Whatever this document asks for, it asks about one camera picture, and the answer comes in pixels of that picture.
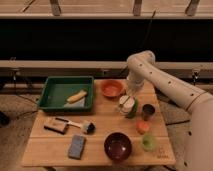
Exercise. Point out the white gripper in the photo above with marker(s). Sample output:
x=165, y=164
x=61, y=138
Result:
x=132, y=90

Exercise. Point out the green plastic tray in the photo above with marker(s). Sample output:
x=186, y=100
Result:
x=58, y=89

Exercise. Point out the white paper cup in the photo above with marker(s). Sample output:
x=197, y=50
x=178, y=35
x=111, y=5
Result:
x=127, y=106

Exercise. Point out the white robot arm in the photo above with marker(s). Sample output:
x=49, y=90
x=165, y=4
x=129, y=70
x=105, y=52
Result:
x=197, y=102

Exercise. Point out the metal cup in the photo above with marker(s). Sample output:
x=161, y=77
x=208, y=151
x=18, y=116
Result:
x=148, y=112

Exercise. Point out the green plastic cup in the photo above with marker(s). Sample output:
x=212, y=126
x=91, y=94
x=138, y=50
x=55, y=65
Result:
x=148, y=142

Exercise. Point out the orange bowl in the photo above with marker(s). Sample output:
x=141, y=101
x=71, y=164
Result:
x=111, y=88

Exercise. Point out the green toy vegetable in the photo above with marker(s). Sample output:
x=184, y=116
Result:
x=132, y=113

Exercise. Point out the wooden table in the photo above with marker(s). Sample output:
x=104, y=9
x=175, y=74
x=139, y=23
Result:
x=49, y=149

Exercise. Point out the light blue cloth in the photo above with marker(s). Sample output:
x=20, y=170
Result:
x=79, y=103

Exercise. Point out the dark maroon bowl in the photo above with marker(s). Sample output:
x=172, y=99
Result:
x=117, y=146

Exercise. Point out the blue sponge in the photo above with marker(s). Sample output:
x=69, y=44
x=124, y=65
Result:
x=77, y=146

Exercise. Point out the brown wooden block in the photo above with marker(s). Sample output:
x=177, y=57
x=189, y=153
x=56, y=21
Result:
x=55, y=125

